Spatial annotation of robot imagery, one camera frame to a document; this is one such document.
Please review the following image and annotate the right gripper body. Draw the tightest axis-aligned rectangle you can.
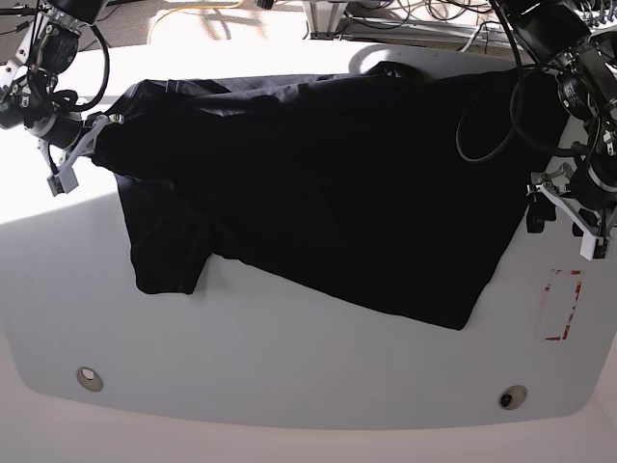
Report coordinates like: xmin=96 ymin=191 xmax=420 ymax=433
xmin=38 ymin=112 xmax=124 ymax=178

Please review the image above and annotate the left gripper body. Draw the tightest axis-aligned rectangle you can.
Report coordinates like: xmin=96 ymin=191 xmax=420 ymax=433
xmin=528 ymin=163 xmax=610 ymax=241

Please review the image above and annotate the black T-shirt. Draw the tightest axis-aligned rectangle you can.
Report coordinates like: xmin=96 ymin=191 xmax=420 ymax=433
xmin=92 ymin=63 xmax=548 ymax=330

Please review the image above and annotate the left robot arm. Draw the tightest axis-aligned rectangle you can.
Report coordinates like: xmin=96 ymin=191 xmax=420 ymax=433
xmin=464 ymin=1 xmax=616 ymax=258

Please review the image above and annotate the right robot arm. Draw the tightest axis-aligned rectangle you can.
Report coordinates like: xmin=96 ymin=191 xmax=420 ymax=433
xmin=1 ymin=1 xmax=123 ymax=195

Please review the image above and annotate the red tape rectangle marking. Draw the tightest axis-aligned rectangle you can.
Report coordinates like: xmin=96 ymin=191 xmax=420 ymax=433
xmin=538 ymin=269 xmax=584 ymax=342

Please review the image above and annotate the table grommet hole right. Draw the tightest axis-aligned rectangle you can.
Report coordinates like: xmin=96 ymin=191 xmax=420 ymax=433
xmin=498 ymin=385 xmax=527 ymax=410

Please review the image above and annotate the table grommet hole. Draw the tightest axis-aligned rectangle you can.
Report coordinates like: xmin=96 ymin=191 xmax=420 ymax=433
xmin=498 ymin=385 xmax=527 ymax=410
xmin=76 ymin=367 xmax=104 ymax=393

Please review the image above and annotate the table grommet hole left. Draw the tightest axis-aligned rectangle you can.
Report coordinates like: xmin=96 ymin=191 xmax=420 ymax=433
xmin=76 ymin=367 xmax=104 ymax=393

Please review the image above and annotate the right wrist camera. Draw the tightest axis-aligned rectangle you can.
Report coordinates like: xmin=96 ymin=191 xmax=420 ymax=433
xmin=47 ymin=168 xmax=79 ymax=197

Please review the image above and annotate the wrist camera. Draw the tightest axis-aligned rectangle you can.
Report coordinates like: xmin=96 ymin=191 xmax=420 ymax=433
xmin=47 ymin=168 xmax=79 ymax=197
xmin=579 ymin=233 xmax=606 ymax=260

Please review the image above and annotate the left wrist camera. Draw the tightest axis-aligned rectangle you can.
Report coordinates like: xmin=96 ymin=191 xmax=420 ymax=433
xmin=579 ymin=233 xmax=606 ymax=260

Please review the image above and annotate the yellow cable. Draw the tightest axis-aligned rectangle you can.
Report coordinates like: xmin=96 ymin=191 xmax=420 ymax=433
xmin=147 ymin=0 xmax=247 ymax=42

